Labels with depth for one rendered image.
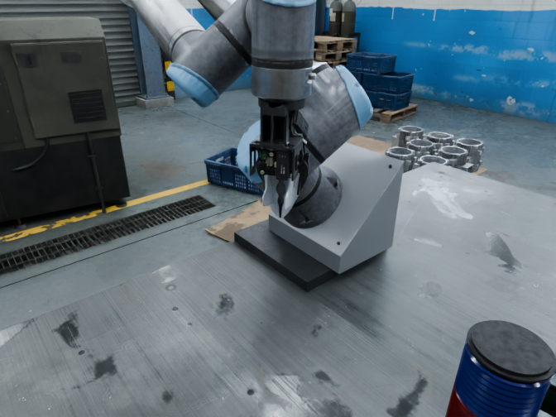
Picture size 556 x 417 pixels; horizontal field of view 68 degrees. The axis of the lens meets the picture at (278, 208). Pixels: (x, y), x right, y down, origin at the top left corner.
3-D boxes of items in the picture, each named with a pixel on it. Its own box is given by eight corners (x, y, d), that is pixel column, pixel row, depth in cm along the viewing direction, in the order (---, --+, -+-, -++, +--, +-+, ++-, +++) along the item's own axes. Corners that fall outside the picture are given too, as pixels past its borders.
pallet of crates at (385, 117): (416, 112, 600) (425, 55, 565) (389, 123, 547) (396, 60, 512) (347, 100, 673) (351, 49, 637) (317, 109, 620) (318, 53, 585)
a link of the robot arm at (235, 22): (213, 16, 72) (220, 20, 61) (261, -32, 71) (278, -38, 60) (248, 59, 77) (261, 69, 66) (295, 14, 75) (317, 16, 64)
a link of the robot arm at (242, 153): (261, 183, 116) (221, 147, 103) (307, 141, 114) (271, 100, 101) (284, 217, 105) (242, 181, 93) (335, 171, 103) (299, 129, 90)
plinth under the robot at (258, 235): (387, 248, 121) (388, 239, 120) (306, 292, 103) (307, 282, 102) (311, 210, 143) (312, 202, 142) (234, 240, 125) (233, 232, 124)
